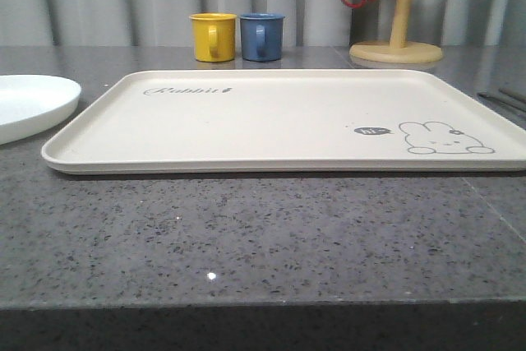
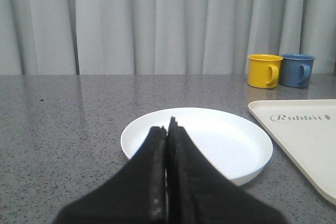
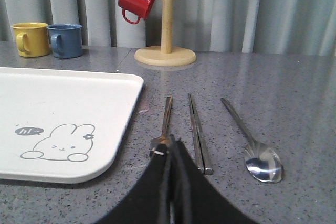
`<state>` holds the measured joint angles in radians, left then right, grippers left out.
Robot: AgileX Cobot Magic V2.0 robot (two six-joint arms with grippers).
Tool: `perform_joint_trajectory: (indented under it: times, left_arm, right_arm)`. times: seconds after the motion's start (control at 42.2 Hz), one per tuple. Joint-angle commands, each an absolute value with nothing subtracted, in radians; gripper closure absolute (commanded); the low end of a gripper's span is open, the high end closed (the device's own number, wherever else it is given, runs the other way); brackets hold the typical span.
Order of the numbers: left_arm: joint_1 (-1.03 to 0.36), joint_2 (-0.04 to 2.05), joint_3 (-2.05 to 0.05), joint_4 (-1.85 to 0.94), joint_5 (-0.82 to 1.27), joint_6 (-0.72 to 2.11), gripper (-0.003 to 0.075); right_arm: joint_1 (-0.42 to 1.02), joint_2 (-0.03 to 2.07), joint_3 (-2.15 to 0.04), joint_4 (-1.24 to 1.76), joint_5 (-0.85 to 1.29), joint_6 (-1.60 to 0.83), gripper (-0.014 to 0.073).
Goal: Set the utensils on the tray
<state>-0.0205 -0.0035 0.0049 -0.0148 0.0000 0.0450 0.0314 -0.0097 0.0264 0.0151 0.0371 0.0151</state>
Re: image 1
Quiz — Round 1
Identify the silver metal fork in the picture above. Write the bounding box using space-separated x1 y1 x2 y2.
477 92 526 113

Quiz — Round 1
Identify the white round plate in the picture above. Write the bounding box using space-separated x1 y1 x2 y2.
1 75 81 144

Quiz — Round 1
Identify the cream rabbit serving tray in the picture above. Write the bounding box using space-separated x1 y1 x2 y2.
41 69 525 174

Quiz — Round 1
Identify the blue enamel mug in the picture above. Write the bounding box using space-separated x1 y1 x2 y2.
239 13 284 62

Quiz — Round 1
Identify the yellow enamel mug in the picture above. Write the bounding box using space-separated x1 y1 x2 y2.
189 12 237 62

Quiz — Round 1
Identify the wooden mug tree stand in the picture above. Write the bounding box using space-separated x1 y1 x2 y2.
349 0 443 64

